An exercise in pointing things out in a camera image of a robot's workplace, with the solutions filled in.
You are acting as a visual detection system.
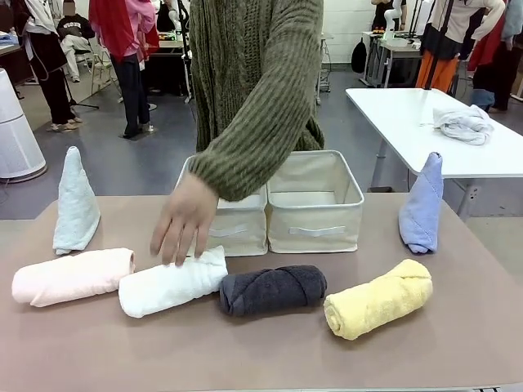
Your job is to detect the person's left hand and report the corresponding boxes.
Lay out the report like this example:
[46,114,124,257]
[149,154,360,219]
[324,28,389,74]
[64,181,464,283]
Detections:
[150,173,220,266]

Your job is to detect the white towel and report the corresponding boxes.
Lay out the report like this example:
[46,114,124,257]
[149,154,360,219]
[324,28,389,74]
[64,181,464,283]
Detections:
[118,245,229,319]

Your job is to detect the mint cone towel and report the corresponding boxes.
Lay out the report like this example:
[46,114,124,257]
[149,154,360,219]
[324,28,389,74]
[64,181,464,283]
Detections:
[52,145,102,256]

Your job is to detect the dark grey towel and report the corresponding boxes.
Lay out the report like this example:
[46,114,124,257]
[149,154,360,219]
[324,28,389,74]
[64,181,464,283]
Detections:
[218,264,328,315]

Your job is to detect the pink towel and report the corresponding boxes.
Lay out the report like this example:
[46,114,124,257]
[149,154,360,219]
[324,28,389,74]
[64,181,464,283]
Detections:
[11,247,136,308]

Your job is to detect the yellow towel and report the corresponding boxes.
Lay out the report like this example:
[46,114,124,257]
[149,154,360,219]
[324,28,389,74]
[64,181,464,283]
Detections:
[324,259,434,340]

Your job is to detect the lavender blue cone towel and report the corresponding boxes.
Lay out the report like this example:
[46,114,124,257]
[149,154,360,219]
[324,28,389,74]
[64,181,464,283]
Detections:
[398,151,445,255]

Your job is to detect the person's left forearm green sleeve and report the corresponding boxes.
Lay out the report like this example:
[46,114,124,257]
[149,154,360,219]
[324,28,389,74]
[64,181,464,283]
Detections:
[186,73,318,203]

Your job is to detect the white folding table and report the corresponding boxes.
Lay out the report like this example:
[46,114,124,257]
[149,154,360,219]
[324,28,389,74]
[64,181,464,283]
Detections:
[345,87,523,221]

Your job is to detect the cream fabric storage bin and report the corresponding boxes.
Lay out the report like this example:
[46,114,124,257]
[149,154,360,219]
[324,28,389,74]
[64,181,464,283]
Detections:
[264,149,364,254]
[175,154,269,258]

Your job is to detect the person in pink and red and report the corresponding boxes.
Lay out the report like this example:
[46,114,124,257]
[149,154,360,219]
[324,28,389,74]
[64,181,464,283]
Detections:
[88,0,160,139]

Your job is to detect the black tripod stand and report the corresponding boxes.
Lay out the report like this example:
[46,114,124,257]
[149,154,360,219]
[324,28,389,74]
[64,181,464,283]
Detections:
[65,73,101,110]

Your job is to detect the person's torso green knit sweater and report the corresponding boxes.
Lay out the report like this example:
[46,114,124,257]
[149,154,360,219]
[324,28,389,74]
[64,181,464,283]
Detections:
[187,0,327,154]

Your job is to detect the white air purifier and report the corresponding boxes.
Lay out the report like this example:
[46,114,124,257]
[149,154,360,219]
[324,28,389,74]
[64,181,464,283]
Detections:
[0,68,47,180]

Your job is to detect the seated person black sweatshirt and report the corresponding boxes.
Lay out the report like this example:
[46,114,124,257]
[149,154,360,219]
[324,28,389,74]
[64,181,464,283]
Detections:
[56,0,97,82]

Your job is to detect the black hanging bag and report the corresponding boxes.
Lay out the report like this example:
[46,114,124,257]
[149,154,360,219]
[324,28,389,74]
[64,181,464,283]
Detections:
[351,38,369,74]

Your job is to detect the grey metal desk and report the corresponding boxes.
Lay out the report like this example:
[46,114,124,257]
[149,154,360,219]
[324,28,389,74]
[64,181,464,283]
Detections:
[361,30,422,89]

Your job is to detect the white crumpled cloth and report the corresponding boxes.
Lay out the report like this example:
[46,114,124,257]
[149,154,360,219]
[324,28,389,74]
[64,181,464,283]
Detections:
[431,104,495,146]

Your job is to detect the red hanging garment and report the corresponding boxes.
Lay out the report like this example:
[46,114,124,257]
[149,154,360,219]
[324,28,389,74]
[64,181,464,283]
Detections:
[467,22,507,74]

